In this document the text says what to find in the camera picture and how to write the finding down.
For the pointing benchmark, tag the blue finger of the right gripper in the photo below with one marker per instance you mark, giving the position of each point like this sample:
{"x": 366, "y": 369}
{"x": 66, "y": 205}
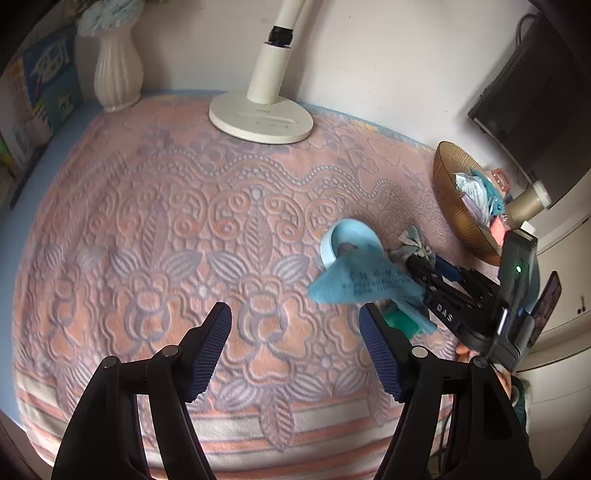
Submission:
{"x": 447, "y": 270}

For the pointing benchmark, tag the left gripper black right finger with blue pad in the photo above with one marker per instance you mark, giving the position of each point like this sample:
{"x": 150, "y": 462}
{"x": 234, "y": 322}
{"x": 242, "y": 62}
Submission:
{"x": 486, "y": 440}

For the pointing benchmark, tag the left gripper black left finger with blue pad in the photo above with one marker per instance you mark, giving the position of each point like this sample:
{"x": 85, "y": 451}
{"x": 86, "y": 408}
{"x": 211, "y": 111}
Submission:
{"x": 103, "y": 438}

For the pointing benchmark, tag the grey blue fabric bow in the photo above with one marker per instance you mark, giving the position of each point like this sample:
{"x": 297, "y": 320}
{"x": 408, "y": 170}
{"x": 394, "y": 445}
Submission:
{"x": 413, "y": 243}

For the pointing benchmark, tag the green mesh scrunchie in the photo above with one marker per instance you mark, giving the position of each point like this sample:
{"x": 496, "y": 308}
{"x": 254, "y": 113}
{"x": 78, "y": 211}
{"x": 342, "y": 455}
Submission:
{"x": 397, "y": 319}

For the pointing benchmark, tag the light blue cleaning cloth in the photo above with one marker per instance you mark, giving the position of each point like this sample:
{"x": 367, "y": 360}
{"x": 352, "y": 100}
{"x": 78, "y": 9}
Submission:
{"x": 363, "y": 276}

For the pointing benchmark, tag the teal cloth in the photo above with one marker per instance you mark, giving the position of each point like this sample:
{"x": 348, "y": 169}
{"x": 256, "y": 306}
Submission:
{"x": 496, "y": 205}

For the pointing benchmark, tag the light blue tape roll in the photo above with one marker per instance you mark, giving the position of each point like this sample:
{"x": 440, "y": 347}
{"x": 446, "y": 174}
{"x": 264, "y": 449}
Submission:
{"x": 346, "y": 234}

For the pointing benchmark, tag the coral pink pouch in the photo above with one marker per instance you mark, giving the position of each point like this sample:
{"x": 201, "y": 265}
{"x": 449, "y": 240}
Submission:
{"x": 498, "y": 228}

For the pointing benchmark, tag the gold cylinder bottle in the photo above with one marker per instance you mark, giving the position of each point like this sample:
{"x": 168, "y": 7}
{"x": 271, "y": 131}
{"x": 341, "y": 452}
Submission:
{"x": 527, "y": 205}

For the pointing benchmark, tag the brown ribbed glass bowl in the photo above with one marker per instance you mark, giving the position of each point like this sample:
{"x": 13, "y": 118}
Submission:
{"x": 450, "y": 159}

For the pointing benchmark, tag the black monitor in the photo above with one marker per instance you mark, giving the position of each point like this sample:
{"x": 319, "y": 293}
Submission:
{"x": 537, "y": 109}

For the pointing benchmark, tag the pink patterned towel mat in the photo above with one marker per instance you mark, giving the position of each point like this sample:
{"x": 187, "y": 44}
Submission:
{"x": 155, "y": 216}

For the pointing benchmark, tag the white desk lamp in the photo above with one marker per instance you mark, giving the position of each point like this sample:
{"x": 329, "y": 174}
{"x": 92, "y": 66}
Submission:
{"x": 260, "y": 114}

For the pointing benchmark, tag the black pen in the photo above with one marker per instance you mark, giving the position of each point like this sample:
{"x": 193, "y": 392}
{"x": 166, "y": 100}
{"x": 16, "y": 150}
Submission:
{"x": 24, "y": 178}

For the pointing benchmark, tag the white colourful spine book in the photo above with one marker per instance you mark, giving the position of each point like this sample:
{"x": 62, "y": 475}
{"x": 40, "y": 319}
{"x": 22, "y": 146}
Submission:
{"x": 13, "y": 115}

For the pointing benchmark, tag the white ribbed vase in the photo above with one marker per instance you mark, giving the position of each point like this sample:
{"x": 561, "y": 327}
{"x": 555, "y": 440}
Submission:
{"x": 118, "y": 75}

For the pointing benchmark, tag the blue cover workbook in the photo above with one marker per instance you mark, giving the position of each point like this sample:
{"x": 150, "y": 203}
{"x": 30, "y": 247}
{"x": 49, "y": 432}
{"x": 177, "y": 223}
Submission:
{"x": 52, "y": 83}

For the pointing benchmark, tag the blue white artificial flowers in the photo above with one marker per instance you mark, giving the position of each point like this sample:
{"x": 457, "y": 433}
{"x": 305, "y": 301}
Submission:
{"x": 108, "y": 15}

